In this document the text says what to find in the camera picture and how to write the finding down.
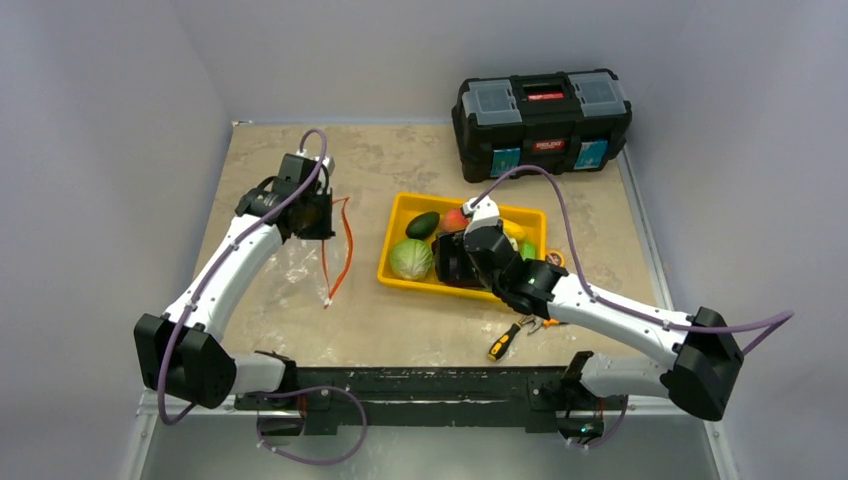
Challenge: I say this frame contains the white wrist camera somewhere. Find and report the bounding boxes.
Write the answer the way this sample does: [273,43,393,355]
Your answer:
[294,150,337,175]
[460,196,500,233]

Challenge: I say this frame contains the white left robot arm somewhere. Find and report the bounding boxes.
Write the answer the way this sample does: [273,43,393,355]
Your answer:
[133,151,335,409]

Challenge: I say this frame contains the orange handled pliers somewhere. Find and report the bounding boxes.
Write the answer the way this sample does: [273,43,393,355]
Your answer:
[519,315,567,335]

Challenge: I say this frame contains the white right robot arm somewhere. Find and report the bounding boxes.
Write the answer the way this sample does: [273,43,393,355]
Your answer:
[431,226,744,421]

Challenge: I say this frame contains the black plastic toolbox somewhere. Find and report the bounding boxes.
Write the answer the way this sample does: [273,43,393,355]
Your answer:
[451,69,633,183]

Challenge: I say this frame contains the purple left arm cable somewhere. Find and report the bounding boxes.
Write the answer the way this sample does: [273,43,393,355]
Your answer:
[156,128,331,426]

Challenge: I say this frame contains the green pepper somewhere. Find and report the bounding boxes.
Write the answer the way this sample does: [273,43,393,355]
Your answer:
[519,240,538,260]

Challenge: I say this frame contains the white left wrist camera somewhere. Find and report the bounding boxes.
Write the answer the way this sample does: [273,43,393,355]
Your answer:
[294,150,337,175]

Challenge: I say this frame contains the black metal base frame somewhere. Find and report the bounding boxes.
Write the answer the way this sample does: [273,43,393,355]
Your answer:
[135,360,723,439]

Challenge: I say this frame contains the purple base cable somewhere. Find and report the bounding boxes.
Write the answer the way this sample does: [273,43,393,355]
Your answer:
[566,394,632,450]
[256,386,371,467]

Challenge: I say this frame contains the yellow black screwdriver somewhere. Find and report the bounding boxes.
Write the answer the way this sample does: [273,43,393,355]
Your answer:
[487,321,522,362]

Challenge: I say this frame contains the red peach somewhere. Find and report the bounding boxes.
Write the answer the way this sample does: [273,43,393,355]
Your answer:
[440,208,468,232]

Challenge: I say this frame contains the yellow banana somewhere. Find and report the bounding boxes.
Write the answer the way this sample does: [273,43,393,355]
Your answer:
[501,219,527,243]

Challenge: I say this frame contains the dark green avocado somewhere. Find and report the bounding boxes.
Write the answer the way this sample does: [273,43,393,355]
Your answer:
[405,211,441,240]

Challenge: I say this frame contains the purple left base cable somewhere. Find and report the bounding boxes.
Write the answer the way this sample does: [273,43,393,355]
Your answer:
[256,386,371,467]

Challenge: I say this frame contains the green cabbage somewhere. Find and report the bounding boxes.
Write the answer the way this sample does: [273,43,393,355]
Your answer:
[388,239,434,281]

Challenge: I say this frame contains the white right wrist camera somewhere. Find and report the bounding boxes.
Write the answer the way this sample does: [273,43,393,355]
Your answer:
[460,196,500,233]

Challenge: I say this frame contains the yellow plastic tray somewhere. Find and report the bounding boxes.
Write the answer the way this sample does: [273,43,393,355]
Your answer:
[377,192,547,304]

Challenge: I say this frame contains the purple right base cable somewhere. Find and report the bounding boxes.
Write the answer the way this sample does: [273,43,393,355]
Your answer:
[566,394,632,450]

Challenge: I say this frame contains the clear orange zip bag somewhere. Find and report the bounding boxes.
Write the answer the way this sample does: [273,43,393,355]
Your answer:
[278,195,355,311]

